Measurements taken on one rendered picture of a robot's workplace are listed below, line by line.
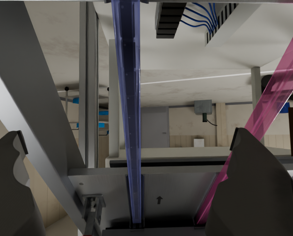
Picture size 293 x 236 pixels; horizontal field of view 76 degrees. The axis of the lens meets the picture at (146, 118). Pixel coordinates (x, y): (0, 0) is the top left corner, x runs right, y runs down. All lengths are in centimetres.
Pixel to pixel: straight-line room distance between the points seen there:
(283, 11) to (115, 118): 54
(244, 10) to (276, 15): 17
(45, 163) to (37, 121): 5
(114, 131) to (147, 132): 668
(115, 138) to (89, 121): 15
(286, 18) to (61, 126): 63
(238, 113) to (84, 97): 674
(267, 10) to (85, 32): 46
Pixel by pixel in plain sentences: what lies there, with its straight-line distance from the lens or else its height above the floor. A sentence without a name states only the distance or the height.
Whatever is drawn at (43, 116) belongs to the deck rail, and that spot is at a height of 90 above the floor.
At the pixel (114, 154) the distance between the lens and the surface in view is 61.
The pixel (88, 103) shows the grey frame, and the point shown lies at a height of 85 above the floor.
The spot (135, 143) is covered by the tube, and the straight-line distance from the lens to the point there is 17.
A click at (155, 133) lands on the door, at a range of 720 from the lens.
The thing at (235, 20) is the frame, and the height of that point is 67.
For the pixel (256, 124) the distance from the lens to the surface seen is 18.
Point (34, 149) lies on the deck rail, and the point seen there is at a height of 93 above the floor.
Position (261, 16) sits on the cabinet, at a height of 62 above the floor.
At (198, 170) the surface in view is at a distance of 25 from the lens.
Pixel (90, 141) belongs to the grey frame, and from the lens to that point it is 47.
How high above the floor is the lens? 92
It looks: 4 degrees down
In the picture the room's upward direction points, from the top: 179 degrees clockwise
